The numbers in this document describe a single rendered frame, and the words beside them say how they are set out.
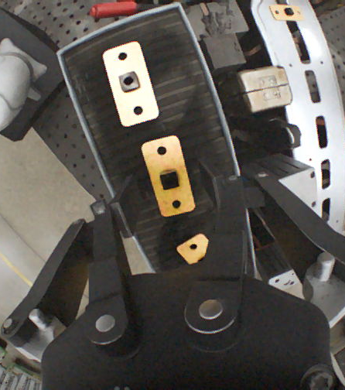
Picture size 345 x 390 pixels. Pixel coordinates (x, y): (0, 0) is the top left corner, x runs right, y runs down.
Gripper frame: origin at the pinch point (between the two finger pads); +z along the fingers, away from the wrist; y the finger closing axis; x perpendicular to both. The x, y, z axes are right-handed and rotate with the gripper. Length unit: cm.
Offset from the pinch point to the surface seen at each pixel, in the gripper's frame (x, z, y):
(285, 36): 18.8, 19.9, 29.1
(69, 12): 58, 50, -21
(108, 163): 3.2, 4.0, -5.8
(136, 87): 9.6, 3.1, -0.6
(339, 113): 1.3, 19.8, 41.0
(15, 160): 18, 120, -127
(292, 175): -5.6, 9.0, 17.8
